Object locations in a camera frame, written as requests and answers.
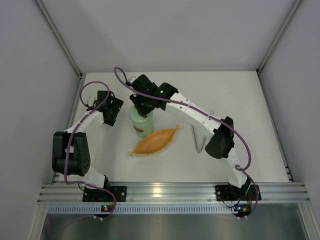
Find green cylindrical container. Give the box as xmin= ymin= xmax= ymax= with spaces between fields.
xmin=129 ymin=115 xmax=155 ymax=138

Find metal tongs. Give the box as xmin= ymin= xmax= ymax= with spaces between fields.
xmin=188 ymin=108 xmax=215 ymax=154

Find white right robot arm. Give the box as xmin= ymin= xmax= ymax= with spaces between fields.
xmin=125 ymin=74 xmax=252 ymax=196

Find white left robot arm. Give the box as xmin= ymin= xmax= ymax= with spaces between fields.
xmin=52 ymin=90 xmax=127 ymax=202

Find woven fish-shaped basket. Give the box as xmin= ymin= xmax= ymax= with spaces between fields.
xmin=128 ymin=125 xmax=181 ymax=157

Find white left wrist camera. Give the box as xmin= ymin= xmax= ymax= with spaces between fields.
xmin=86 ymin=95 xmax=97 ymax=107

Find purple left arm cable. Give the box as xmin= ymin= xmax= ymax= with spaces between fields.
xmin=64 ymin=81 xmax=118 ymax=221

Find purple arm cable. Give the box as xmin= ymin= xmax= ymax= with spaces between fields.
xmin=113 ymin=66 xmax=260 ymax=218
xmin=64 ymin=81 xmax=118 ymax=221

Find left aluminium frame post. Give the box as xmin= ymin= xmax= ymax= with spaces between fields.
xmin=33 ymin=0 xmax=84 ymax=78

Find aluminium frame post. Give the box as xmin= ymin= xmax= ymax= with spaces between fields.
xmin=257 ymin=0 xmax=303 ymax=75
xmin=33 ymin=0 xmax=84 ymax=78

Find black left base bracket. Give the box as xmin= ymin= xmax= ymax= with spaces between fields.
xmin=82 ymin=185 xmax=127 ymax=203

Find black base bracket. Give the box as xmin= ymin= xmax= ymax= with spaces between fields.
xmin=214 ymin=184 xmax=262 ymax=202
xmin=82 ymin=185 xmax=127 ymax=203

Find slotted cable duct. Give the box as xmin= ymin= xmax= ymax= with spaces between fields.
xmin=47 ymin=203 xmax=249 ymax=215

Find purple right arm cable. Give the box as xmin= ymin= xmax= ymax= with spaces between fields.
xmin=113 ymin=66 xmax=260 ymax=218

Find black right base bracket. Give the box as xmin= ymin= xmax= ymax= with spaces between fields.
xmin=214 ymin=184 xmax=262 ymax=202

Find aluminium mounting rail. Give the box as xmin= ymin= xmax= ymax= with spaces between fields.
xmin=37 ymin=182 xmax=310 ymax=204

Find right aluminium frame post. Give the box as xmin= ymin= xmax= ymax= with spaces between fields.
xmin=257 ymin=0 xmax=303 ymax=75

